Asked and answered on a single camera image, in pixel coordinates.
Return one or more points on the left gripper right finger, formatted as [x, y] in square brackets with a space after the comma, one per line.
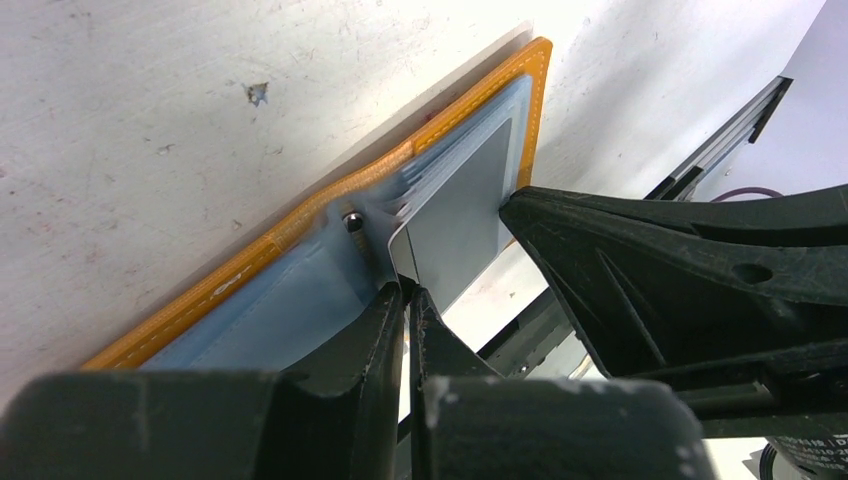
[469, 422]

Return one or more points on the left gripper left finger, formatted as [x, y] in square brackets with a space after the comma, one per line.
[331, 415]

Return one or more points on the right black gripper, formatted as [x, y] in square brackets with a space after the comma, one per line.
[659, 286]

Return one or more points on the yellow leather card holder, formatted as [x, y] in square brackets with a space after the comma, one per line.
[316, 270]

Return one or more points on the silver grey credit card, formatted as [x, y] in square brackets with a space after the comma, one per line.
[452, 233]

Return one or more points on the aluminium rail frame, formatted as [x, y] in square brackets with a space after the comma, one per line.
[744, 127]

